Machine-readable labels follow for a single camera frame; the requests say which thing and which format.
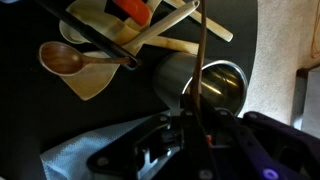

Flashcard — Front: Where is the blue cloth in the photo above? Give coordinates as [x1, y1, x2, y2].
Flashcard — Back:
[39, 111, 183, 180]

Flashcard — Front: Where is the dark wooden spoon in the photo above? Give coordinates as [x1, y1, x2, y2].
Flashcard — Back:
[38, 40, 134, 78]

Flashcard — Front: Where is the round black table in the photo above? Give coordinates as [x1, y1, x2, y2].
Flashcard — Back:
[0, 0, 259, 180]

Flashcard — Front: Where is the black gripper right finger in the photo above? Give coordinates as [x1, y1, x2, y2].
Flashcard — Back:
[199, 99, 320, 180]

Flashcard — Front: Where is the red silicone spatula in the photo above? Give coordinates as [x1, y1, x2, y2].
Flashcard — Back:
[112, 0, 152, 27]

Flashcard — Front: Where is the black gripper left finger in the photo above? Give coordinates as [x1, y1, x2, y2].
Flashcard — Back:
[87, 95, 203, 180]

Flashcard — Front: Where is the steel tin can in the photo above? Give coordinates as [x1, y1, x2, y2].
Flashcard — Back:
[152, 51, 249, 118]

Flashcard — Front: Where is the black slotted spatula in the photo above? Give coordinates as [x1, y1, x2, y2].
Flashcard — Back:
[34, 0, 143, 71]

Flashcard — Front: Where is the flat light wooden spatula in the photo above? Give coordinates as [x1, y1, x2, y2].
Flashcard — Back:
[59, 0, 201, 102]

